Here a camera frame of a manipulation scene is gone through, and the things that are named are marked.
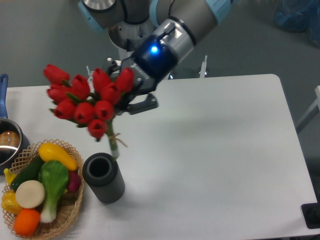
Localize purple red radish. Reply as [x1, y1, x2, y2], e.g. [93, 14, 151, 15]
[66, 171, 82, 193]

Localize blue handled saucepan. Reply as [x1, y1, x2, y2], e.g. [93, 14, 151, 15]
[0, 73, 30, 176]

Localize white frame at right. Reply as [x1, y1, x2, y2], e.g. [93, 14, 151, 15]
[295, 85, 320, 134]

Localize yellow bell pepper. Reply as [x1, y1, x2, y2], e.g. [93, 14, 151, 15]
[1, 190, 23, 215]

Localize blue plastic bag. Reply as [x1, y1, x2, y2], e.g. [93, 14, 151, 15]
[272, 0, 320, 48]

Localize dark grey ribbed vase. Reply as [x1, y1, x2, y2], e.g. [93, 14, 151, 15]
[82, 152, 125, 204]

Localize beige round bun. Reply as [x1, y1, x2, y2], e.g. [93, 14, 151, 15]
[15, 180, 46, 209]

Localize green bok choy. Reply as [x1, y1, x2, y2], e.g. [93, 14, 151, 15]
[38, 160, 69, 224]

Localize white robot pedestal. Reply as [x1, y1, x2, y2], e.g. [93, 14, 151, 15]
[108, 18, 156, 61]

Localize woven wicker basket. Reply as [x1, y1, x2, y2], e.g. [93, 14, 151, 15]
[0, 139, 85, 240]

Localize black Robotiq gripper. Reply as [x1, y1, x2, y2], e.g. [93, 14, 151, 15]
[106, 35, 178, 116]

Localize dark green cucumber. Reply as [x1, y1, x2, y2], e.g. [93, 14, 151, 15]
[10, 155, 45, 191]

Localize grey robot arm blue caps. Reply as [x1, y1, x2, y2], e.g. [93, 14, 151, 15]
[78, 0, 234, 115]

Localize red tulip bouquet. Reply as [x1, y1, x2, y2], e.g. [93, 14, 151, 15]
[43, 64, 135, 160]

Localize orange fruit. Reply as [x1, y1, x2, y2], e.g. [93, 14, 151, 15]
[13, 208, 40, 237]

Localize yellow squash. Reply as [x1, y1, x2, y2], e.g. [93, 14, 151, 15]
[38, 142, 79, 172]

